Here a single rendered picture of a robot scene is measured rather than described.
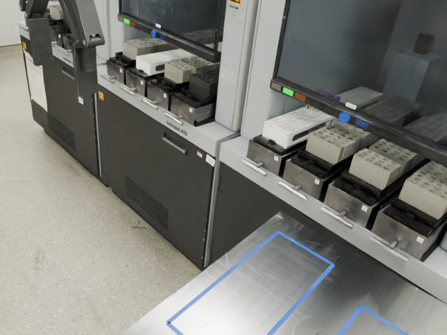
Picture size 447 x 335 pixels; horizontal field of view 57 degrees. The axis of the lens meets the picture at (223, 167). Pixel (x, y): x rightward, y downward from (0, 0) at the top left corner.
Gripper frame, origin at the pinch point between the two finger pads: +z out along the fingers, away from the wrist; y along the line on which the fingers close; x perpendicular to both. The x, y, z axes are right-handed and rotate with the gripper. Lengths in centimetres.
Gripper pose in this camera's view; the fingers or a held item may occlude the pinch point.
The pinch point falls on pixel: (63, 70)
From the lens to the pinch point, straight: 67.0
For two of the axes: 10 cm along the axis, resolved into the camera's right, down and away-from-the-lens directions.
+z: -1.0, 8.4, 5.3
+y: 6.9, 4.4, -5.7
